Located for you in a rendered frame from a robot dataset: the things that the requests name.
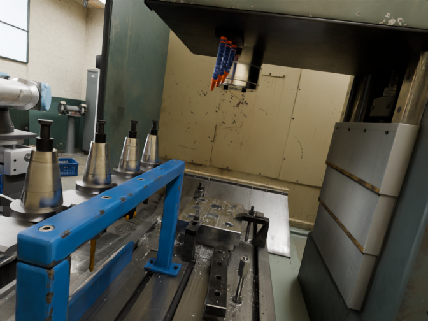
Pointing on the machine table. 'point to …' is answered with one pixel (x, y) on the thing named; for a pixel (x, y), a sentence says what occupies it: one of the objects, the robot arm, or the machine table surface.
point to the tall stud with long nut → (241, 278)
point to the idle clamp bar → (216, 290)
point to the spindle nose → (244, 71)
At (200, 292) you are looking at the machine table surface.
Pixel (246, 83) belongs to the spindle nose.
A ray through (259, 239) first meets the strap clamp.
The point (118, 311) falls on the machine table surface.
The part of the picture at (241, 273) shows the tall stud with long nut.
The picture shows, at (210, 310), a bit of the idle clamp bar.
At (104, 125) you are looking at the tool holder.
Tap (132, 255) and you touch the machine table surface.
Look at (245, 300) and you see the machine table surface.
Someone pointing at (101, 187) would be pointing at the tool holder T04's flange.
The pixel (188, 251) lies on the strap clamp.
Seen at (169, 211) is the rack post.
